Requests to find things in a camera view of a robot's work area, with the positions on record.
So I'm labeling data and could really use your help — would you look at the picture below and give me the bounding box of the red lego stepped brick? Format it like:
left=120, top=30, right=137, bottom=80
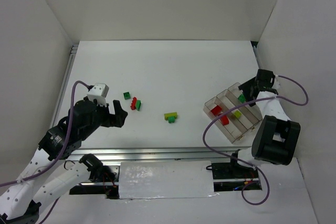
left=130, top=97, right=137, bottom=110

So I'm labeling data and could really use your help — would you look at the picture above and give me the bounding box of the small green square lego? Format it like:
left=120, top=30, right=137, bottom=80
left=123, top=92, right=131, bottom=100

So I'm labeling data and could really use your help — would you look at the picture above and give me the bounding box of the yellow-green small lego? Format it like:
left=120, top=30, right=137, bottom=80
left=233, top=110, right=241, bottom=119

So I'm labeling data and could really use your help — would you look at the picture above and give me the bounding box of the yellow-green long lego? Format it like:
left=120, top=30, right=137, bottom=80
left=164, top=112, right=178, bottom=121

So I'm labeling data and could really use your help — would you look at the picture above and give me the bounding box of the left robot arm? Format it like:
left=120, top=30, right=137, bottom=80
left=1, top=99, right=128, bottom=223

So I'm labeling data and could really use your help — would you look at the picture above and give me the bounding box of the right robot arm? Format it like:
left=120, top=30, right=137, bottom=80
left=231, top=69, right=301, bottom=167

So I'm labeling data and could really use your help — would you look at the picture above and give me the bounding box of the clear compartment container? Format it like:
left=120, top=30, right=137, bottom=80
left=203, top=82, right=262, bottom=143

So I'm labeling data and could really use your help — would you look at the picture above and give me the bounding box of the white glossy cover plate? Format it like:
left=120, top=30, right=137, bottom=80
left=119, top=161, right=215, bottom=199

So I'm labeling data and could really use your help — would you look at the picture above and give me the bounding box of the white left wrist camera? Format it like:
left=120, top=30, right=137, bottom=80
left=87, top=83, right=109, bottom=106

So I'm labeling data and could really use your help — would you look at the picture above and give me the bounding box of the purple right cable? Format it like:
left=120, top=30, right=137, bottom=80
left=203, top=74, right=308, bottom=206

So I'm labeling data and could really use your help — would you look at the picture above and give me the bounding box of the purple cable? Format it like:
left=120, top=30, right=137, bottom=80
left=203, top=74, right=308, bottom=206
left=0, top=80, right=94, bottom=224

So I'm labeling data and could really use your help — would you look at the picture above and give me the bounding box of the aluminium right rail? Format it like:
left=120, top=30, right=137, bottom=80
left=253, top=46, right=262, bottom=69

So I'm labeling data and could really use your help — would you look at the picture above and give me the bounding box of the aluminium rail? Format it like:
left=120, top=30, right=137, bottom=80
left=62, top=147, right=253, bottom=163
left=253, top=46, right=262, bottom=69
left=50, top=44, right=79, bottom=127

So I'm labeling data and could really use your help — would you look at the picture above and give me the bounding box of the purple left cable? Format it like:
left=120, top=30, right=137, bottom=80
left=0, top=80, right=94, bottom=224

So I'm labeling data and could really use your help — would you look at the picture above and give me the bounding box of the aluminium left rail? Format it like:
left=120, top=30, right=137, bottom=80
left=50, top=44, right=79, bottom=127

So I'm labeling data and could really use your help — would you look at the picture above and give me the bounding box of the aluminium front rail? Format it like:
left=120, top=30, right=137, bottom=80
left=62, top=147, right=253, bottom=163

